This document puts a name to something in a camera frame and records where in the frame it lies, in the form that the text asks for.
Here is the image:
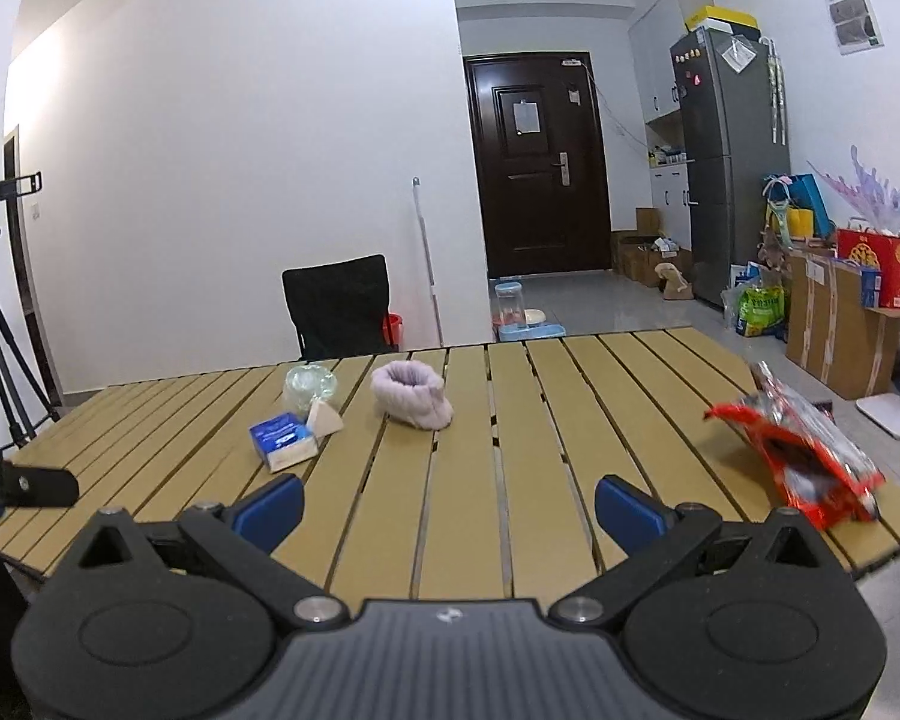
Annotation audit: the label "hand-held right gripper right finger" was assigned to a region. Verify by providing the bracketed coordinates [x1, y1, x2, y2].
[551, 474, 820, 632]

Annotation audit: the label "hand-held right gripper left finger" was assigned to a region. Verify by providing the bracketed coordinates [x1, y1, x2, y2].
[81, 474, 350, 632]

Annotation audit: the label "blue tissue packet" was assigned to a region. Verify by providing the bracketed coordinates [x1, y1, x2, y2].
[249, 411, 320, 473]

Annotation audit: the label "iridescent plastic film ball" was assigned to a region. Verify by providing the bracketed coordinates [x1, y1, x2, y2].
[283, 364, 338, 410]

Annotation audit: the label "purple fluffy sock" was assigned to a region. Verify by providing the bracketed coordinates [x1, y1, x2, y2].
[370, 361, 455, 432]

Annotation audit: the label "tan slatted folding table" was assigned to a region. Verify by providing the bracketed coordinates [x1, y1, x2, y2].
[0, 326, 900, 601]

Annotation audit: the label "red snack bag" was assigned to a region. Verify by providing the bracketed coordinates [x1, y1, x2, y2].
[703, 361, 887, 527]

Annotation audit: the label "black folding chair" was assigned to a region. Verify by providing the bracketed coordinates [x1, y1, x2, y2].
[282, 254, 400, 362]

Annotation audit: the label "beige plush item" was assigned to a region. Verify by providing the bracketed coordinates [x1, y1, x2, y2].
[655, 262, 692, 301]

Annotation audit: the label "pet water feeder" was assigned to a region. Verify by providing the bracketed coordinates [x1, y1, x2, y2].
[493, 281, 567, 342]

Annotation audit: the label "green plastic bag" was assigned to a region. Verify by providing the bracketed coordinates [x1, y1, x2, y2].
[735, 286, 786, 337]

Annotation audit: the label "small cardboard boxes pile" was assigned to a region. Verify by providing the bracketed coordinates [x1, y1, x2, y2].
[610, 208, 691, 286]

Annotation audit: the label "large cardboard box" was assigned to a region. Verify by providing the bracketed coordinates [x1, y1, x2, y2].
[786, 250, 900, 401]

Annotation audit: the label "white bathroom scale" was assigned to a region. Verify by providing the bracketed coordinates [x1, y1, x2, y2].
[856, 394, 900, 442]

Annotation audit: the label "white mop pole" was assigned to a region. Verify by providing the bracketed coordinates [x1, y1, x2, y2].
[411, 177, 445, 350]

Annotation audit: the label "grey refrigerator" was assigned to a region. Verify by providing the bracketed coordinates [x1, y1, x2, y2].
[670, 26, 792, 310]

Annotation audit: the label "red gift box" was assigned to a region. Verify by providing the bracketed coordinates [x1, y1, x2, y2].
[836, 223, 900, 308]

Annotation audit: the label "blue gift bag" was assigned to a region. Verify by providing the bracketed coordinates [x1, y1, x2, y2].
[784, 174, 833, 239]

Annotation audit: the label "purple decorative wings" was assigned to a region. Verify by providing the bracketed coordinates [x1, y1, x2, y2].
[806, 145, 900, 233]

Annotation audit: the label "white kitchen cabinet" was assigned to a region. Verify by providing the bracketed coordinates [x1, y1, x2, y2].
[630, 0, 695, 252]

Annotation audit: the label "yellow flat box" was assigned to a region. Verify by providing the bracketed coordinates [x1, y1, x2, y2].
[684, 5, 762, 32]

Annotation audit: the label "white electrical panel box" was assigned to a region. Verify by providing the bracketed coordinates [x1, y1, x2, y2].
[826, 0, 887, 56]

